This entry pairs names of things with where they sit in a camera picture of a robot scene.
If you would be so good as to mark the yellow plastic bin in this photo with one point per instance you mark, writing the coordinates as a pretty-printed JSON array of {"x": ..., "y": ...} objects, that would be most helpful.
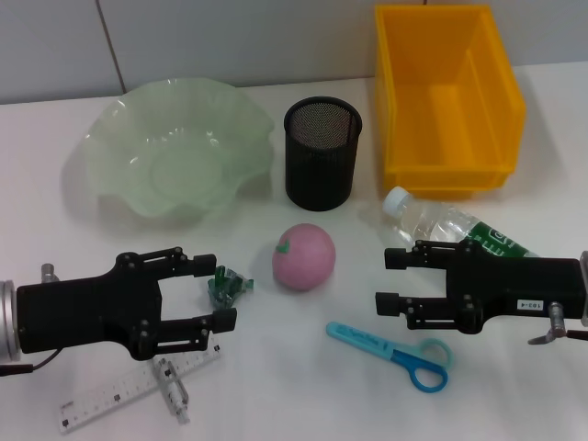
[{"x": 436, "y": 92}]

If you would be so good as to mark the black mesh pen holder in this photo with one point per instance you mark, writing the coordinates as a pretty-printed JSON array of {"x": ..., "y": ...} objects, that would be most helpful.
[{"x": 321, "y": 151}]

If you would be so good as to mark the green glass fruit plate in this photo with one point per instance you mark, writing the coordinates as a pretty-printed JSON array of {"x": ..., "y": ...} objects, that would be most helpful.
[{"x": 174, "y": 161}]

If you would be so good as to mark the transparent plastic ruler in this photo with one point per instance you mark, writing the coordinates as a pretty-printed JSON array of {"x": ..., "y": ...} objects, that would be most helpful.
[{"x": 92, "y": 404}]

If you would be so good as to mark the pink toy peach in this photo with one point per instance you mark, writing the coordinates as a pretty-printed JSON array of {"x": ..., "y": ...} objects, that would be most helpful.
[{"x": 305, "y": 257}]

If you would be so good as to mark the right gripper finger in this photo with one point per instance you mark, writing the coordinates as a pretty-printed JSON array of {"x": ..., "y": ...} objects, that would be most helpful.
[
  {"x": 390, "y": 304},
  {"x": 397, "y": 258}
]

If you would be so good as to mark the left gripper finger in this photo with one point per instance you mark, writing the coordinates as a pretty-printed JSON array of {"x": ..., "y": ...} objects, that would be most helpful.
[
  {"x": 225, "y": 320},
  {"x": 204, "y": 266}
]

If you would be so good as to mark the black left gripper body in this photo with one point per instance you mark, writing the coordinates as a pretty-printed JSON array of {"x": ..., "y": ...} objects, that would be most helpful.
[{"x": 82, "y": 312}]

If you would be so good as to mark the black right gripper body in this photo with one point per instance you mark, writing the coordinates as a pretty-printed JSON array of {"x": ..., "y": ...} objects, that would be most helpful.
[{"x": 514, "y": 285}]

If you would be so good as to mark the green plastic wrapper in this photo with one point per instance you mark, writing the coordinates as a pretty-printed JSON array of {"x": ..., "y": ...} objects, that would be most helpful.
[{"x": 227, "y": 289}]

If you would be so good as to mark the grey and white pen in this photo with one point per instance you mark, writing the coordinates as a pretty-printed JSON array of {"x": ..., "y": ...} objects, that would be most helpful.
[{"x": 177, "y": 395}]

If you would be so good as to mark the blue scissors with sheath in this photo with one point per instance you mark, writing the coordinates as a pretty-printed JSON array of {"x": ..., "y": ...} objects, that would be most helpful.
[{"x": 358, "y": 339}]

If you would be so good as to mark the clear green-label water bottle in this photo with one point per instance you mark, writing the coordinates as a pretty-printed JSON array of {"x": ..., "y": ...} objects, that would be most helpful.
[{"x": 432, "y": 220}]

